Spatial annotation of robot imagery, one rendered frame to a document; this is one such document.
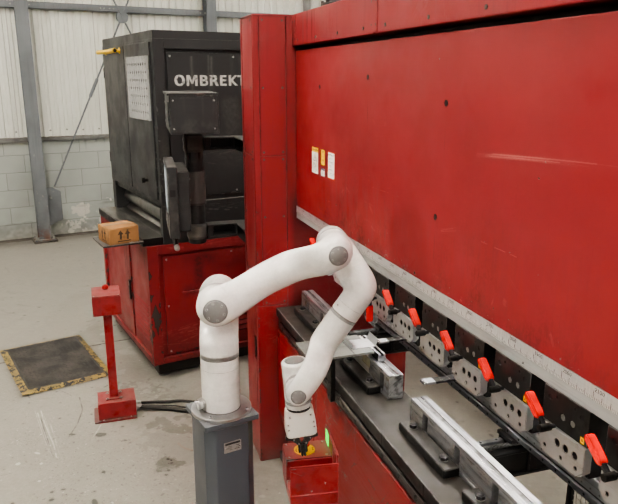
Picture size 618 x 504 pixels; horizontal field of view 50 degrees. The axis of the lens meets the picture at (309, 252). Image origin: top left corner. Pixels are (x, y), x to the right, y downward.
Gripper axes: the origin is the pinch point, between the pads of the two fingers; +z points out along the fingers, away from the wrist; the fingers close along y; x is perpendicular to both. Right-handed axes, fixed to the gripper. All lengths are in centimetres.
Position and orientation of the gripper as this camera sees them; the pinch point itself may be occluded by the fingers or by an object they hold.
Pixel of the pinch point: (302, 448)
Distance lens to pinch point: 226.0
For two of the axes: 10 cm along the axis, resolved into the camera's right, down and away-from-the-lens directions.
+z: 0.8, 9.6, 2.7
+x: 1.6, 2.5, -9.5
